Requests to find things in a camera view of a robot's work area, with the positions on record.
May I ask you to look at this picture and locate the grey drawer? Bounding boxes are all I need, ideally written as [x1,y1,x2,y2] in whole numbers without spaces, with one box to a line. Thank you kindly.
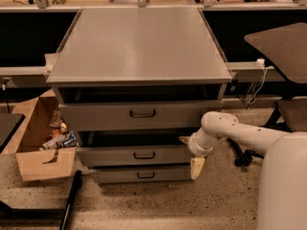
[76,127,212,168]
[59,101,223,131]
[91,164,191,184]

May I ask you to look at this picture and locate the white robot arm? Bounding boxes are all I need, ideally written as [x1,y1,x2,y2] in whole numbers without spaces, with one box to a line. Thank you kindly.
[179,111,307,230]

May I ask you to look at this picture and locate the grey bottom drawer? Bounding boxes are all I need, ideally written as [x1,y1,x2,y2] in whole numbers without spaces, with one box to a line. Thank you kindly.
[91,164,191,184]

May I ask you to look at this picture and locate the grey top drawer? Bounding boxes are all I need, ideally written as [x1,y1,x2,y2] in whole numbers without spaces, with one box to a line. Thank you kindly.
[59,101,223,131]

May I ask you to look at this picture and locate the grey metal drawer cabinet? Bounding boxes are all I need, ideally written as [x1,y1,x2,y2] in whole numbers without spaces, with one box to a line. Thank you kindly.
[45,7,233,186]

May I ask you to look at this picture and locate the open cardboard box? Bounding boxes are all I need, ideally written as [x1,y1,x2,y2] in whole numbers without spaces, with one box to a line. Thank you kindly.
[2,90,77,181]

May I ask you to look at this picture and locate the trash items in box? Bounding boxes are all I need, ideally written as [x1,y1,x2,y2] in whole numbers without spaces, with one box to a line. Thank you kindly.
[39,110,78,150]

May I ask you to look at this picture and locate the black office chair right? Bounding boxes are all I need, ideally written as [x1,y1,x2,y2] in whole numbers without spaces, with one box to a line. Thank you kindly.
[225,22,307,158]

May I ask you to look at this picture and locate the long grey workbench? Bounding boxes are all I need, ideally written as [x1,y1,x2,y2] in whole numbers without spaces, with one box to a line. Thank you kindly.
[0,0,306,78]

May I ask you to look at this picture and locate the white cables with plug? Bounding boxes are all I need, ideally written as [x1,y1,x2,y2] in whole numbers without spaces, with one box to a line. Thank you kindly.
[243,58,270,108]

